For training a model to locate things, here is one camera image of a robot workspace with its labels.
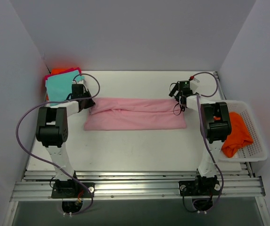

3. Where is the folded teal t shirt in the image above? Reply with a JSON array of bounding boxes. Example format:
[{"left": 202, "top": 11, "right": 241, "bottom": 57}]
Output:
[{"left": 44, "top": 67, "right": 84, "bottom": 102}]

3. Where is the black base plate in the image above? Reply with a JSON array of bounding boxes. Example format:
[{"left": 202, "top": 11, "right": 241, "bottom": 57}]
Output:
[
  {"left": 178, "top": 180, "right": 221, "bottom": 196},
  {"left": 51, "top": 180, "right": 95, "bottom": 199}
]

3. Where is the orange t shirt in basket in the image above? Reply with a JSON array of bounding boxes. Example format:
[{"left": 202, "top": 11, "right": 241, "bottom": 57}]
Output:
[{"left": 221, "top": 112, "right": 254, "bottom": 158}]

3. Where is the folded magenta t shirt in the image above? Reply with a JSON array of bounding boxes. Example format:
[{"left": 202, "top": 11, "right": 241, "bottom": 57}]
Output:
[{"left": 44, "top": 67, "right": 81, "bottom": 82}]

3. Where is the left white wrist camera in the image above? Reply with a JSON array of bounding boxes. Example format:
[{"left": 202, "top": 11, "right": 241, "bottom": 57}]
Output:
[{"left": 72, "top": 77, "right": 86, "bottom": 85}]

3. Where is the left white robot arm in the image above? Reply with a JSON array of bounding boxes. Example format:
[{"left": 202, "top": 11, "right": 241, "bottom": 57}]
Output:
[{"left": 36, "top": 83, "right": 95, "bottom": 197}]

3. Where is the aluminium mounting rail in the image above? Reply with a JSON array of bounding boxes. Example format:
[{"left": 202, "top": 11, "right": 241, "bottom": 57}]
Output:
[{"left": 10, "top": 168, "right": 265, "bottom": 202}]

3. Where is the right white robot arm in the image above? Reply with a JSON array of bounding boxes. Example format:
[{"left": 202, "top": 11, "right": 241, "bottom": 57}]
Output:
[{"left": 169, "top": 81, "right": 232, "bottom": 194}]

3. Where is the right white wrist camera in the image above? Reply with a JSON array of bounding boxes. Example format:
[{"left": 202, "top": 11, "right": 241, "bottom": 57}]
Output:
[{"left": 189, "top": 76, "right": 200, "bottom": 92}]

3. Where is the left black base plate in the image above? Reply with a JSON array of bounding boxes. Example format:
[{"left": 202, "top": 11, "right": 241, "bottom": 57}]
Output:
[{"left": 51, "top": 180, "right": 95, "bottom": 199}]

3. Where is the black cable on right wrist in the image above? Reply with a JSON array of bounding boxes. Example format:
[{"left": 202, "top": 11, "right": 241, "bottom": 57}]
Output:
[{"left": 169, "top": 82, "right": 185, "bottom": 116}]

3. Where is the pink t shirt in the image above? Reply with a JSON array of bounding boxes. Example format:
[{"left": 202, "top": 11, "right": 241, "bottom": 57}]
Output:
[{"left": 84, "top": 97, "right": 187, "bottom": 131}]

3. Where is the white plastic basket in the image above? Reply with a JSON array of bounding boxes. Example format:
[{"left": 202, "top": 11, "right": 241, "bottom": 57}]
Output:
[{"left": 220, "top": 100, "right": 268, "bottom": 162}]

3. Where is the folded orange t shirt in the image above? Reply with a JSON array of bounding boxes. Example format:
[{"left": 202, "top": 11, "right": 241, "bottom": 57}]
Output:
[{"left": 44, "top": 68, "right": 71, "bottom": 101}]

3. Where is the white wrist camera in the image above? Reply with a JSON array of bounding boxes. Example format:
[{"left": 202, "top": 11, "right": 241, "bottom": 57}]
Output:
[
  {"left": 72, "top": 77, "right": 86, "bottom": 85},
  {"left": 189, "top": 76, "right": 200, "bottom": 92}
]

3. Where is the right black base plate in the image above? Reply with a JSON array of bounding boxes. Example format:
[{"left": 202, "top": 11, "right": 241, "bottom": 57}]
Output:
[{"left": 178, "top": 180, "right": 221, "bottom": 196}]

